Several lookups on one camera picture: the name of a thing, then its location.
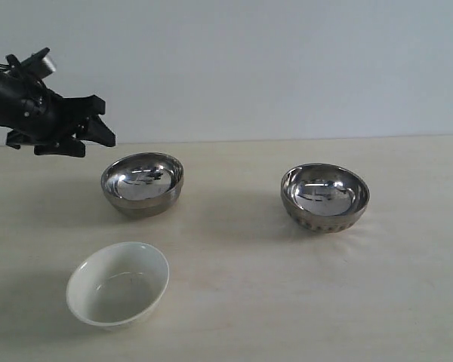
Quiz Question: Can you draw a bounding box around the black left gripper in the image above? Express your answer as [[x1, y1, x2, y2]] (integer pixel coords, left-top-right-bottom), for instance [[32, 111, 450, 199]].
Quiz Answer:
[[0, 56, 116, 158]]

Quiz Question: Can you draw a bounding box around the smooth stainless steel bowl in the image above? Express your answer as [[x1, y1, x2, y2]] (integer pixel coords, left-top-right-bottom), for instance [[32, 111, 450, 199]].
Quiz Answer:
[[100, 152, 184, 219]]

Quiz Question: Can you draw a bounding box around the ribbed stainless steel bowl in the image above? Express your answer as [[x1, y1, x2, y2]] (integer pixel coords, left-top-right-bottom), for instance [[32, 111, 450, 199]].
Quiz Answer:
[[280, 163, 370, 234]]

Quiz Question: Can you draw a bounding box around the white ceramic bowl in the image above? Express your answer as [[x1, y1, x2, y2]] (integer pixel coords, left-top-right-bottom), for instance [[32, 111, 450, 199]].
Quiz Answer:
[[66, 241, 170, 330]]

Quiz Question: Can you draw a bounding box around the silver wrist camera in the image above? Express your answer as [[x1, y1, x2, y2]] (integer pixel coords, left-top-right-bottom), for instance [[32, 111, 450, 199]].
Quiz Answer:
[[20, 48, 57, 79]]

